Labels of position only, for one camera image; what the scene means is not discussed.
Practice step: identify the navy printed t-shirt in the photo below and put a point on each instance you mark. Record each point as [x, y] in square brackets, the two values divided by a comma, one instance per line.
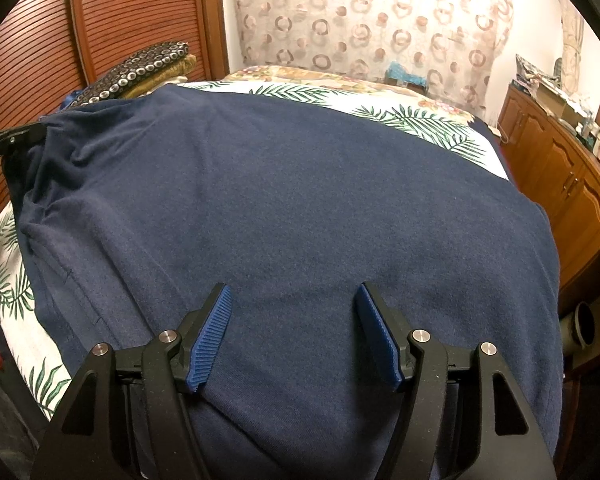
[290, 200]

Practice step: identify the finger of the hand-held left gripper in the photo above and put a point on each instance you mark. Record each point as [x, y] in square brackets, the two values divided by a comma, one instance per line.
[15, 141]

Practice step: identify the floral leaf bed sheet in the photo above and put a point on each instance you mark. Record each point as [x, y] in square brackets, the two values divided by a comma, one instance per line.
[420, 120]

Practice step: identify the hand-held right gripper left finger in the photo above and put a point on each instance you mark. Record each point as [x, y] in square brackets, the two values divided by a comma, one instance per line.
[207, 345]

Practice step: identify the wooden cabinet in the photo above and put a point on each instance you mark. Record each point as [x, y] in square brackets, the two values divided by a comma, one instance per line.
[555, 160]

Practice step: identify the patterned fabric bag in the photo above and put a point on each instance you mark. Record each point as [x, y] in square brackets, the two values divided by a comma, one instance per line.
[532, 72]

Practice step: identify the tied beige curtain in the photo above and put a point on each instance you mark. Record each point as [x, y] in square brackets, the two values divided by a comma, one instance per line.
[574, 45]

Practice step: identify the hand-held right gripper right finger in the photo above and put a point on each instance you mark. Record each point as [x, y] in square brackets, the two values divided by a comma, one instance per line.
[380, 340]

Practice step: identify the grey pipe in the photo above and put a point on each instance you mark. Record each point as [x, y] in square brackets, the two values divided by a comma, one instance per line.
[577, 327]

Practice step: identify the cardboard box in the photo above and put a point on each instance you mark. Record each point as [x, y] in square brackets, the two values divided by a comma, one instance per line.
[555, 102]

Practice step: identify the dark medallion patterned cushion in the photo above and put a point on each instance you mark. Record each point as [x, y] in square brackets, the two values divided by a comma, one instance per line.
[140, 67]

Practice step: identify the blue plastic bag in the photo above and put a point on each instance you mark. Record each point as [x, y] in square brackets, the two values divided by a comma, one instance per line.
[405, 74]

